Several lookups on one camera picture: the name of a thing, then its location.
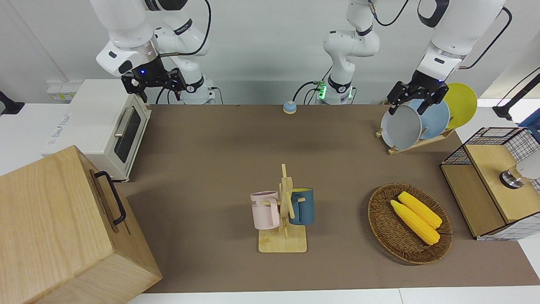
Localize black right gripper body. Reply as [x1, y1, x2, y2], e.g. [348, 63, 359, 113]
[121, 56, 186, 94]

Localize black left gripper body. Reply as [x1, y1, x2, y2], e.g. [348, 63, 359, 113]
[387, 70, 448, 104]

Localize gray plate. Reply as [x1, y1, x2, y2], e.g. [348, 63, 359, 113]
[381, 104, 422, 150]

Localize light blue plate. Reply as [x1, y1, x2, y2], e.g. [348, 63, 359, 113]
[408, 98, 451, 139]

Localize wooden plate rack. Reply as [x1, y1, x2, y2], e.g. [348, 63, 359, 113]
[375, 127, 456, 155]

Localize yellow plate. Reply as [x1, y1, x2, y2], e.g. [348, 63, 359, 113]
[442, 83, 478, 129]

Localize white toaster oven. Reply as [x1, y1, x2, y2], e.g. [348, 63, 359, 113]
[41, 79, 151, 183]

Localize brown table mat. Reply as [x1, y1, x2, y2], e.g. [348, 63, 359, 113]
[114, 104, 540, 293]

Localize yellow corn cob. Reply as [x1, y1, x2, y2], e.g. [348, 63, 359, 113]
[398, 191, 443, 229]
[390, 200, 440, 245]

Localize blue object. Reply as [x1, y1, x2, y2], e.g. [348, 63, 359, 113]
[520, 114, 540, 142]

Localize metal cup on shelf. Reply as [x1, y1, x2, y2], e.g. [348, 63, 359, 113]
[500, 153, 540, 189]

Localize brown wicker basket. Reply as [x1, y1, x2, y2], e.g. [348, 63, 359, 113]
[368, 183, 453, 265]

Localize dark blue mug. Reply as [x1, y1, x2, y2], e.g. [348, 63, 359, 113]
[289, 188, 315, 225]

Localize pink mug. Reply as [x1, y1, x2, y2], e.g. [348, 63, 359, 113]
[250, 191, 281, 231]

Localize wooden mug tree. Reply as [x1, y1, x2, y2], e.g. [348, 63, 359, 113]
[258, 164, 308, 253]

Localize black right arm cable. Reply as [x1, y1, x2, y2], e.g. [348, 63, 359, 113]
[159, 0, 211, 58]

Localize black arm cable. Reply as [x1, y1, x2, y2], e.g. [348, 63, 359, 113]
[159, 0, 211, 58]
[458, 6, 513, 70]

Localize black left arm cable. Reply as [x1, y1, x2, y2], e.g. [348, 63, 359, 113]
[458, 6, 513, 70]

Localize black base cables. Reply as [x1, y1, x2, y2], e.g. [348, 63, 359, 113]
[293, 67, 334, 105]

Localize wire shelf with wooden boards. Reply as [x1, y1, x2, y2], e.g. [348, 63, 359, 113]
[440, 127, 540, 241]

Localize black clamp mount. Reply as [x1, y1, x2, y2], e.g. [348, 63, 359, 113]
[0, 91, 25, 115]

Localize wooden box with black handle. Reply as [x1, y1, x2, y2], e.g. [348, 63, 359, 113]
[0, 145, 163, 304]

